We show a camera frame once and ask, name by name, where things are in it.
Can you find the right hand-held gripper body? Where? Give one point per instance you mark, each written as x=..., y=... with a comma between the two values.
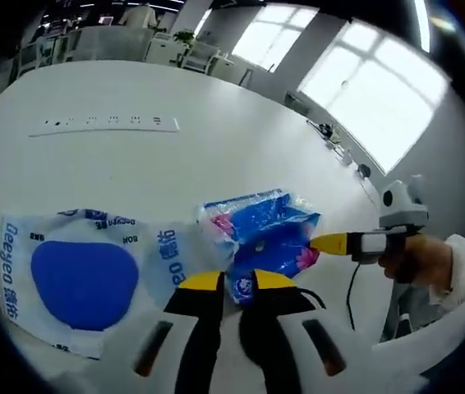
x=405, y=209

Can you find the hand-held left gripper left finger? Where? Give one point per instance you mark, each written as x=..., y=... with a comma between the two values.
x=199, y=320

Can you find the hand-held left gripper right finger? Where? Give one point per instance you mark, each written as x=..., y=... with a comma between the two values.
x=282, y=328

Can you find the blue tissue packet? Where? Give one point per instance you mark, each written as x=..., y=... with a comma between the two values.
x=265, y=230

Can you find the white pack with blue oval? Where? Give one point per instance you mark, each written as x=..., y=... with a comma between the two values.
x=84, y=283

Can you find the person's right hand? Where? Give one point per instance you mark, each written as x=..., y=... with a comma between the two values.
x=421, y=260

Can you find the small round desk object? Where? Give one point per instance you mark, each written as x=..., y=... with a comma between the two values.
x=364, y=171

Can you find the large bright window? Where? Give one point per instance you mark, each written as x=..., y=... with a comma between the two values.
x=376, y=90

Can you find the white table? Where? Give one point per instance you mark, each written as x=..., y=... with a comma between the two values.
x=216, y=164

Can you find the narrow bright window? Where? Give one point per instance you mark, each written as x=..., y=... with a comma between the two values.
x=273, y=37

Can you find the white power strip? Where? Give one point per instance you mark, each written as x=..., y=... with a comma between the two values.
x=105, y=125

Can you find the white office chair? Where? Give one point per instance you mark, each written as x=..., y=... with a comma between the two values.
x=208, y=59

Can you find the green potted plant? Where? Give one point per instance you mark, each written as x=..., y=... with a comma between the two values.
x=185, y=36

